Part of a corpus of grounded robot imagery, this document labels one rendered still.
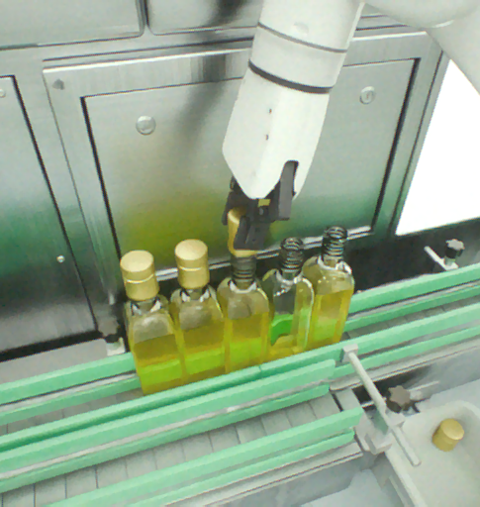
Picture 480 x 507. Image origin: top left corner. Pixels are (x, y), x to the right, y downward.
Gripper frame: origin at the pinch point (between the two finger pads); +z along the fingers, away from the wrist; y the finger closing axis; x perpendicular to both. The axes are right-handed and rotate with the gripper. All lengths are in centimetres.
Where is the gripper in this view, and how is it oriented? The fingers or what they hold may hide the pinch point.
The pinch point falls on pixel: (244, 221)
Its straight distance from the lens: 45.5
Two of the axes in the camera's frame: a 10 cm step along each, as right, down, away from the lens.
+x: 9.3, 0.0, 3.7
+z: -2.4, 7.7, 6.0
